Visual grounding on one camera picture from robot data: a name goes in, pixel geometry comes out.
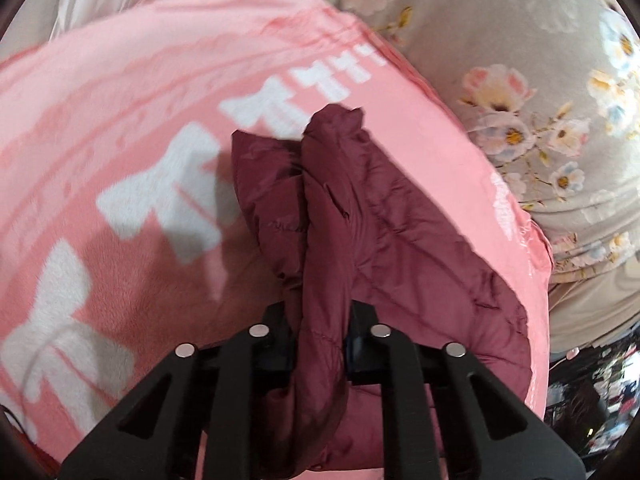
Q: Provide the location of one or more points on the grey floral bed sheet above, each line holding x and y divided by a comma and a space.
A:
500, 20

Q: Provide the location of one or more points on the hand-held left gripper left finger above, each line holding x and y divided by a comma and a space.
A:
277, 347

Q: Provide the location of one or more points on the maroon down jacket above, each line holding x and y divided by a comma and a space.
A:
400, 240

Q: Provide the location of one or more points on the pink blanket with white bows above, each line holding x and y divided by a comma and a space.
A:
125, 110

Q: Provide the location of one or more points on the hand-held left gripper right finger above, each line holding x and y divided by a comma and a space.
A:
362, 355

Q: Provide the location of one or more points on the dark patterned cloth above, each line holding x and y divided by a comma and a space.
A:
600, 400

